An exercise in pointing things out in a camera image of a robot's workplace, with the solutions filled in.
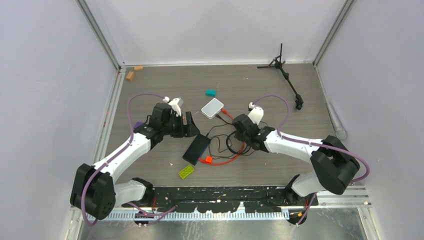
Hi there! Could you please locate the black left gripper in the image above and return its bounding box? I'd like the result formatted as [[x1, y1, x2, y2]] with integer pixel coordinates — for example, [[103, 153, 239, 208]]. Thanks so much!
[[162, 112, 200, 139]]

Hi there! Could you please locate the black network switch box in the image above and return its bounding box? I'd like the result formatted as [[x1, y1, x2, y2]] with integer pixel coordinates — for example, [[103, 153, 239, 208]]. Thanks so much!
[[182, 134, 211, 166]]

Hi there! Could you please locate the black power adapter with cord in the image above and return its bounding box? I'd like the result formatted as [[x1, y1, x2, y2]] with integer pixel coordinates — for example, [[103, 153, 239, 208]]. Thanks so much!
[[206, 123, 253, 160]]

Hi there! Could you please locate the black ethernet cable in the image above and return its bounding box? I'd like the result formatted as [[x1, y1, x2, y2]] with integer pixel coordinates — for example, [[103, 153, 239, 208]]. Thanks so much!
[[214, 114, 259, 157]]

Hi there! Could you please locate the white box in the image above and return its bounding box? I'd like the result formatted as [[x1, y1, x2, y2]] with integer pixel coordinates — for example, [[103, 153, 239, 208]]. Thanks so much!
[[201, 98, 224, 119]]

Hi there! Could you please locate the red ethernet cable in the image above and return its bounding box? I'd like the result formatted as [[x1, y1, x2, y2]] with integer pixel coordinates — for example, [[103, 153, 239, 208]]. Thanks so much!
[[198, 107, 248, 167]]

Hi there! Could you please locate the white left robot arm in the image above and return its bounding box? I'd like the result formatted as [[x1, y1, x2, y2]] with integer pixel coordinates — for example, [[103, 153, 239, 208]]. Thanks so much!
[[70, 103, 200, 220]]

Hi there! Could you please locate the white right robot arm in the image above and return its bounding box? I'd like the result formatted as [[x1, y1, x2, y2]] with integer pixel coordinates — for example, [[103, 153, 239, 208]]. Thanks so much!
[[232, 114, 360, 205]]

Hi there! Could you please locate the orange-red cube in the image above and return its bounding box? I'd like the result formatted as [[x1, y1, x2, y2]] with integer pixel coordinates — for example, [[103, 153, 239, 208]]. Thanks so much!
[[204, 156, 213, 164]]

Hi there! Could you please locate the teal block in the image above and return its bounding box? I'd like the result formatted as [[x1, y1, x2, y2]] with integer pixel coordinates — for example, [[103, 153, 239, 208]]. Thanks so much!
[[205, 89, 217, 97]]

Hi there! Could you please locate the green lego brick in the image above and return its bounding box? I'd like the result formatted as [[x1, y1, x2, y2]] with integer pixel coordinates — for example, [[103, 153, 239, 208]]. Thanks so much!
[[178, 165, 195, 180]]

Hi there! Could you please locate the purple block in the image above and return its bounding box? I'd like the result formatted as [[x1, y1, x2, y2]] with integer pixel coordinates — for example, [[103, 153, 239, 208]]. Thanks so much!
[[133, 121, 143, 129]]

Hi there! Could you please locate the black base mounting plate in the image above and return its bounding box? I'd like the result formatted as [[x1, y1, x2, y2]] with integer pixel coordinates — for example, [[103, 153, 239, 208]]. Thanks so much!
[[133, 186, 318, 213]]

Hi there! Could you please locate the black tripod stand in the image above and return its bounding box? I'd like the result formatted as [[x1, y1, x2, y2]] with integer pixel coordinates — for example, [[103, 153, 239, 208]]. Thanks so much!
[[256, 43, 304, 111]]

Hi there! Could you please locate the orange block near corner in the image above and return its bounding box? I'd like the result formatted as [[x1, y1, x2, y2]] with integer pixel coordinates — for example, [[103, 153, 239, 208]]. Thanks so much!
[[125, 71, 135, 82]]

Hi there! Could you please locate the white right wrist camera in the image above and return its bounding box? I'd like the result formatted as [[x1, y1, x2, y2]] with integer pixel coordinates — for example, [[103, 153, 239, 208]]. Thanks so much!
[[247, 102, 264, 125]]

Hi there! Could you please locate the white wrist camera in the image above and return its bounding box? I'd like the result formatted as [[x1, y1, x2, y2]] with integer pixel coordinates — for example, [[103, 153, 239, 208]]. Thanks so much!
[[162, 96, 184, 117], [247, 102, 264, 125]]

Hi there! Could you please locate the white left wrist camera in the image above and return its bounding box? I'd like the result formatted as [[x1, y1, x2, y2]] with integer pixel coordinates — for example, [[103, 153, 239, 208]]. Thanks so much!
[[162, 96, 184, 117]]

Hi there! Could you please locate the grey cylinder by wall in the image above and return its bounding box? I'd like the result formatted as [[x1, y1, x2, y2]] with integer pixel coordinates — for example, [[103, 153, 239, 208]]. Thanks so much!
[[326, 101, 347, 140]]

